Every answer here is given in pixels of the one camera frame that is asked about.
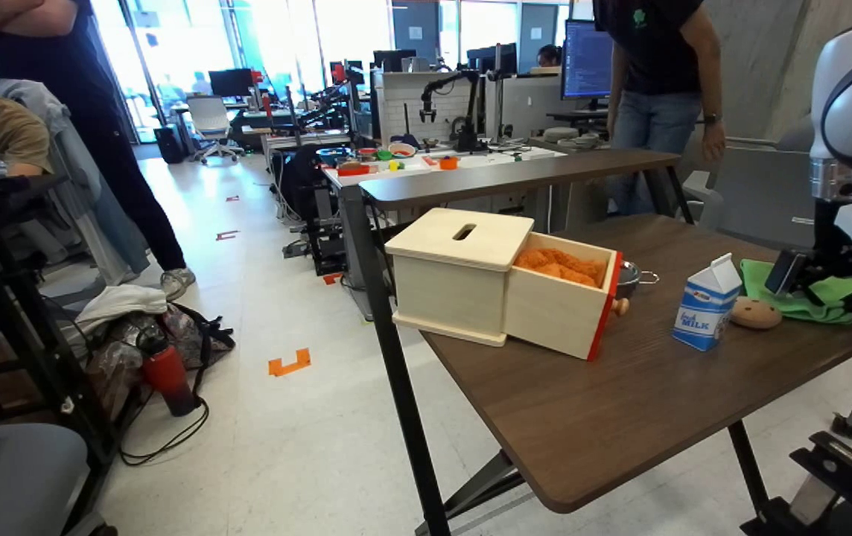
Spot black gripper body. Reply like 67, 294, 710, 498
798, 198, 852, 283

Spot green towel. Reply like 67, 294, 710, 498
739, 259, 852, 323

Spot black background robot arm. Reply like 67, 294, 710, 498
421, 67, 485, 152

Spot brown potato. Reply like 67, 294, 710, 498
734, 297, 785, 331

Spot blue white milk carton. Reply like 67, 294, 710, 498
675, 252, 743, 350

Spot orange drawer with wood front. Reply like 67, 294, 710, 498
506, 233, 622, 359

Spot person in black shirt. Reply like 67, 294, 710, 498
590, 0, 731, 216

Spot computer monitor blue screen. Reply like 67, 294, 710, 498
564, 20, 614, 97

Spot wooden box with slot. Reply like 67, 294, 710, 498
387, 209, 533, 346

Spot long grey desk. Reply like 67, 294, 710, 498
335, 146, 687, 291

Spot white office chair far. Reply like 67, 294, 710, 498
188, 94, 244, 164

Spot red water bottle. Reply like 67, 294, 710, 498
137, 331, 198, 416

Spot black bag on floor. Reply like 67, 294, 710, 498
82, 302, 235, 416

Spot standing person dark clothes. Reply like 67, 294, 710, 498
0, 0, 198, 300

